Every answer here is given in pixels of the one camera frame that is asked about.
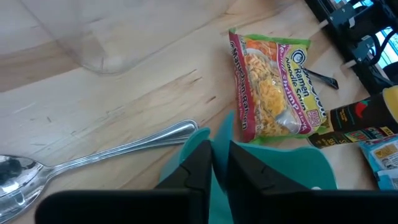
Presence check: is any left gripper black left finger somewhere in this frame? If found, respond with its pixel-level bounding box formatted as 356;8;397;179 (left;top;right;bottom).
34;139;215;224

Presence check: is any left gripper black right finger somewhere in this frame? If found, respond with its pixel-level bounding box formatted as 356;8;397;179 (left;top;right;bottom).
226;139;398;224

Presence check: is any teal plate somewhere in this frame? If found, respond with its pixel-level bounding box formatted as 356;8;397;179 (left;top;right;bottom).
158;110;236;224

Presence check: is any dark sauce jar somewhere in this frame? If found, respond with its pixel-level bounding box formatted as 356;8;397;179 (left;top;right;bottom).
307;126;398;149

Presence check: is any dark bottle with yellow cap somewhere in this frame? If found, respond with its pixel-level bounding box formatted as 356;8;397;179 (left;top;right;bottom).
328;85;398;133

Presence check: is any silver metal spoon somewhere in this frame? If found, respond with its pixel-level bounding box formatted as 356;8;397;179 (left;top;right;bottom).
0;119;200;223

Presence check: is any blue white snack packet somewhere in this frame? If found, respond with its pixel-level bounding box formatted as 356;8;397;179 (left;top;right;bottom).
357;133;398;191

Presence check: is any black spoon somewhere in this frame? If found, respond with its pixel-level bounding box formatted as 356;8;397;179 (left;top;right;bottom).
303;67;340;90

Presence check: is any clear plastic container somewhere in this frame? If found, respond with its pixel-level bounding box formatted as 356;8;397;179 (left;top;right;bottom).
18;0;237;75

